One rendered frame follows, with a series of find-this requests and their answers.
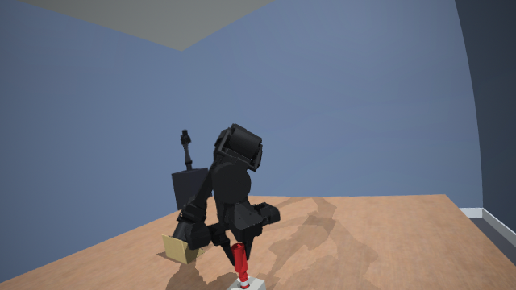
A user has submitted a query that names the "red marker cap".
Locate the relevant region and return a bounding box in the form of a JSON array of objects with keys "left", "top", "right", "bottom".
[{"left": 231, "top": 242, "right": 248, "bottom": 273}]

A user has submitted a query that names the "red marker with white band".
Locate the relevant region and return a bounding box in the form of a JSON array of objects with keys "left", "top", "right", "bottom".
[{"left": 239, "top": 272, "right": 249, "bottom": 288}]

